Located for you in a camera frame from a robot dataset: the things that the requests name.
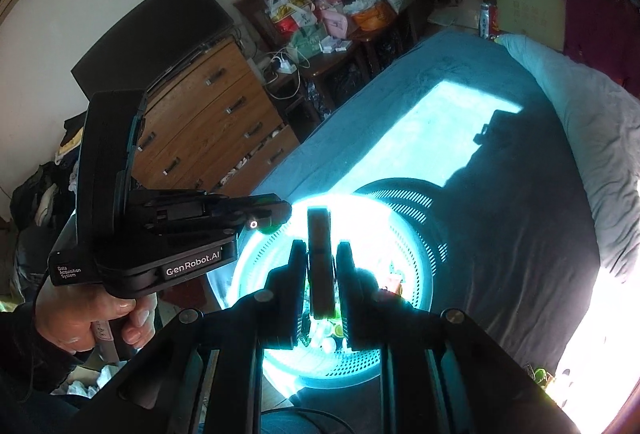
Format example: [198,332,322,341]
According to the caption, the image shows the green white bag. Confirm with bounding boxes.
[289,26,328,57]

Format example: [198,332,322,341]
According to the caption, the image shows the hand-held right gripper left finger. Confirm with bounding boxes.
[85,241,307,434]

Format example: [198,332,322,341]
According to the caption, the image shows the pile of small white bottles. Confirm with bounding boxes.
[305,309,351,355]

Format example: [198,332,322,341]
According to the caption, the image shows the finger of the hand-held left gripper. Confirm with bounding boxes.
[215,193,293,237]

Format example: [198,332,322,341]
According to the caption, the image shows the black cable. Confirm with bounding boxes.
[260,406,351,434]

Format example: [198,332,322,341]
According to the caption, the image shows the orange bag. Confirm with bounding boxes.
[352,1,398,31]

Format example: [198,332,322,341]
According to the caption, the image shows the dark rectangular block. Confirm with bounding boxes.
[306,205,335,321]

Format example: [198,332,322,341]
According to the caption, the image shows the white yellow bag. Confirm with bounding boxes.
[265,0,318,35]

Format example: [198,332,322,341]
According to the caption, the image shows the pink bag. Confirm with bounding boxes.
[320,9,351,39]

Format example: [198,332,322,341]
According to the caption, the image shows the teal plastic basket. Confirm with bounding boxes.
[220,179,451,390]

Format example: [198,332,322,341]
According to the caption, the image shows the grey quilt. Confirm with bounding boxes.
[497,33,640,285]

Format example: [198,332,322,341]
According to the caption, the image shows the person's left forearm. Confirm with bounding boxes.
[0,304,101,434]

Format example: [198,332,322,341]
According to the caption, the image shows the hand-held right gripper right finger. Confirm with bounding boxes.
[336,242,576,434]

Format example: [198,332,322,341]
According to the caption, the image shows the dark wooden table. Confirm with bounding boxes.
[234,0,418,85]

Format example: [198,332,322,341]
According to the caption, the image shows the black plastic bag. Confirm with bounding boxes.
[306,59,388,117]

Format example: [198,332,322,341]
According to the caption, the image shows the maroon cloth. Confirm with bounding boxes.
[560,0,640,87]

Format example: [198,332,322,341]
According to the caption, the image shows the small orange item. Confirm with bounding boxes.
[380,271,406,297]

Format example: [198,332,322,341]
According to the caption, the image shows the black flat television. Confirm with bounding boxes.
[71,0,235,102]

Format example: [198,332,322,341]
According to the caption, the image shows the person's left hand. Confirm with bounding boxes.
[35,286,161,349]

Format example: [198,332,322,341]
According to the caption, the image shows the white crumpled paper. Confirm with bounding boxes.
[65,364,118,400]

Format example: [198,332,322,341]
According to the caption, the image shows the wooden drawer dresser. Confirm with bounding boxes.
[131,38,301,197]

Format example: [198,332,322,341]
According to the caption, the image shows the teal bed sheet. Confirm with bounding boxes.
[250,29,601,375]

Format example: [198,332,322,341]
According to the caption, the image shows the pile of clothes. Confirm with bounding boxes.
[0,111,91,315]

